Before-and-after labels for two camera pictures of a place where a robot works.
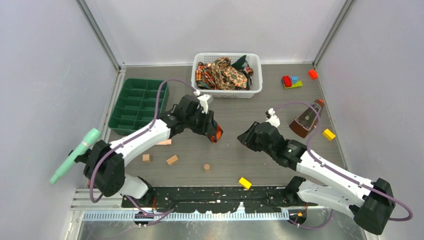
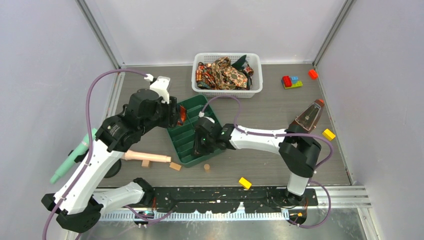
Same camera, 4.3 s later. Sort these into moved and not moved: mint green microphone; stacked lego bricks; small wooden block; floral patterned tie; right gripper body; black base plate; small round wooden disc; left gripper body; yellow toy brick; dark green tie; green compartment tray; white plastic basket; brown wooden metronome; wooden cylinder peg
Moved: small wooden block; left gripper body; right gripper body; wooden cylinder peg; green compartment tray
Not moved: stacked lego bricks; white plastic basket; yellow toy brick; dark green tie; black base plate; mint green microphone; brown wooden metronome; small round wooden disc; floral patterned tie
